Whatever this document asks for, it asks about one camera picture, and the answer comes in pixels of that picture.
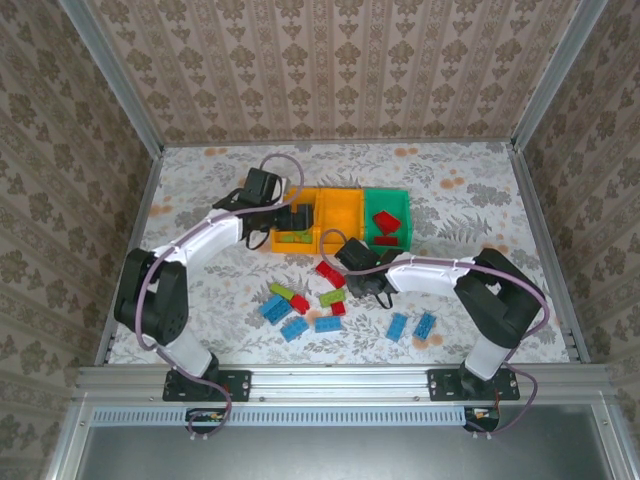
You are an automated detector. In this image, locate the orange plastic bin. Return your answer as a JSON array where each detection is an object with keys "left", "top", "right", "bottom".
[
  {"left": 271, "top": 187, "right": 321, "bottom": 254},
  {"left": 315, "top": 187, "right": 366, "bottom": 251}
]

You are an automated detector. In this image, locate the green plastic bin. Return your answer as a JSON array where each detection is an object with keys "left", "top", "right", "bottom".
[{"left": 363, "top": 187, "right": 412, "bottom": 254}]

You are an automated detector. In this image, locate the aluminium front beam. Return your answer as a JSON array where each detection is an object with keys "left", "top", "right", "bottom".
[{"left": 74, "top": 363, "right": 609, "bottom": 401}]

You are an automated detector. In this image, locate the black connector board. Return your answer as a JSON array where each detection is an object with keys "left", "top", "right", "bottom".
[
  {"left": 185, "top": 407, "right": 226, "bottom": 434},
  {"left": 463, "top": 405, "right": 501, "bottom": 432}
]

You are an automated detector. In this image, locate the grey metal panel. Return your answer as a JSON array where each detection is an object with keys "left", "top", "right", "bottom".
[{"left": 39, "top": 399, "right": 640, "bottom": 480}]

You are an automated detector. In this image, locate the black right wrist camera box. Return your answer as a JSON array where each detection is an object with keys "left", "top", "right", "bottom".
[{"left": 333, "top": 237, "right": 380, "bottom": 275}]

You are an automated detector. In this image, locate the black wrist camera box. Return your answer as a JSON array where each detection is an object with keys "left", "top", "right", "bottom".
[
  {"left": 333, "top": 237, "right": 380, "bottom": 275},
  {"left": 243, "top": 167, "right": 280, "bottom": 205}
]

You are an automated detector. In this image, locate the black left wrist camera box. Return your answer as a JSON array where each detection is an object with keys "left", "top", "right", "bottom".
[{"left": 243, "top": 167, "right": 280, "bottom": 205}]

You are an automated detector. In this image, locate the aluminium back rail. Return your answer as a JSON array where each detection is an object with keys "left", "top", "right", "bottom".
[{"left": 162, "top": 138, "right": 514, "bottom": 149}]

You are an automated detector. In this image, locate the slotted grey cable duct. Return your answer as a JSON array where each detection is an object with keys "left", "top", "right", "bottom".
[{"left": 91, "top": 404, "right": 501, "bottom": 427}]

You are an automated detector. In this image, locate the aluminium side rail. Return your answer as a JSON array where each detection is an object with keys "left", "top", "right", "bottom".
[
  {"left": 93, "top": 147, "right": 166, "bottom": 366},
  {"left": 505, "top": 142, "right": 592, "bottom": 365}
]

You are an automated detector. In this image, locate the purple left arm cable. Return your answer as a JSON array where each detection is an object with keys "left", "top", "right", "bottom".
[{"left": 137, "top": 152, "right": 307, "bottom": 441}]

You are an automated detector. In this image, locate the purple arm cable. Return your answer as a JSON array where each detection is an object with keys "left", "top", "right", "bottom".
[
  {"left": 319, "top": 228, "right": 551, "bottom": 441},
  {"left": 137, "top": 152, "right": 307, "bottom": 441}
]

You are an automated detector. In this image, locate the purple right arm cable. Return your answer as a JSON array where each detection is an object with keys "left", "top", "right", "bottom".
[{"left": 319, "top": 228, "right": 551, "bottom": 441}]

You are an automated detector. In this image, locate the aluminium frame post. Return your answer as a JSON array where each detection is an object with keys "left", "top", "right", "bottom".
[
  {"left": 58, "top": 0, "right": 166, "bottom": 154},
  {"left": 509, "top": 0, "right": 610, "bottom": 151}
]

